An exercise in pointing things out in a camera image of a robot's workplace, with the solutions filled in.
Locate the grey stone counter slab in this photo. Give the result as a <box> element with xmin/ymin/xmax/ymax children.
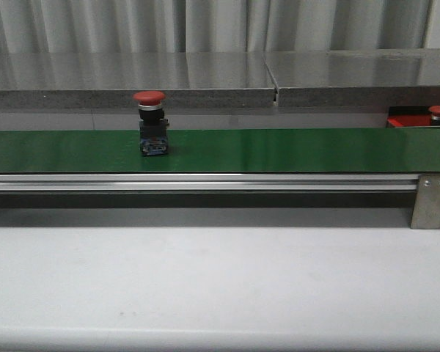
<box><xmin>265</xmin><ymin>48</ymin><xmax>440</xmax><ymax>108</ymax></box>
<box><xmin>0</xmin><ymin>52</ymin><xmax>275</xmax><ymax>110</ymax></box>

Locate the grey stone counter slab left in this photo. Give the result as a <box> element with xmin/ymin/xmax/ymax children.
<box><xmin>0</xmin><ymin>52</ymin><xmax>275</xmax><ymax>110</ymax></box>

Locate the green conveyor belt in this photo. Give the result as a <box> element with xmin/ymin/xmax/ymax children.
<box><xmin>0</xmin><ymin>128</ymin><xmax>440</xmax><ymax>174</ymax></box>

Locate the red plastic tray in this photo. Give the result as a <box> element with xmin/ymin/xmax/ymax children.
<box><xmin>386</xmin><ymin>114</ymin><xmax>431</xmax><ymax>128</ymax></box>

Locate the steel conveyor support bracket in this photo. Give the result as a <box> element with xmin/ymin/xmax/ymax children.
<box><xmin>410</xmin><ymin>174</ymin><xmax>440</xmax><ymax>230</ymax></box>

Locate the grey stone counter slab right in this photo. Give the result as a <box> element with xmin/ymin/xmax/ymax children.
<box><xmin>265</xmin><ymin>48</ymin><xmax>440</xmax><ymax>108</ymax></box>

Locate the white pleated curtain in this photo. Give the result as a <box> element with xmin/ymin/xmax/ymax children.
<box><xmin>0</xmin><ymin>1</ymin><xmax>432</xmax><ymax>54</ymax></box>

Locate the aluminium conveyor side rail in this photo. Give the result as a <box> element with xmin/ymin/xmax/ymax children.
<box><xmin>0</xmin><ymin>173</ymin><xmax>419</xmax><ymax>192</ymax></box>

